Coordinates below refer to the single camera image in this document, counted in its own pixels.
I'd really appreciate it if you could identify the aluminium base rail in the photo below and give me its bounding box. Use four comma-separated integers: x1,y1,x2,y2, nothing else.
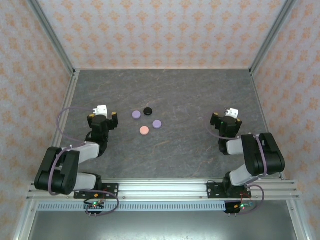
26,178,301,201

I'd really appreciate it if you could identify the grey metal front plate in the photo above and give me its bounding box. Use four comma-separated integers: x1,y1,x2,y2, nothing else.
27,211,301,240

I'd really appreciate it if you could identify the white slotted cable duct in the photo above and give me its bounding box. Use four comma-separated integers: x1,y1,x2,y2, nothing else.
36,201,227,213

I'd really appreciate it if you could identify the aluminium table side rail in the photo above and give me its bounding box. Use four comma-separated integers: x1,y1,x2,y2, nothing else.
249,69,313,240
12,69,81,240

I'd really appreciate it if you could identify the small circuit board with LEDs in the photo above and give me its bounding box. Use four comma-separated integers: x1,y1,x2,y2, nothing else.
84,199,106,211
233,201,254,211

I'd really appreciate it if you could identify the aluminium frame post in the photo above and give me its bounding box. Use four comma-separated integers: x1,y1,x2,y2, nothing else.
26,0,77,76
249,0,299,76

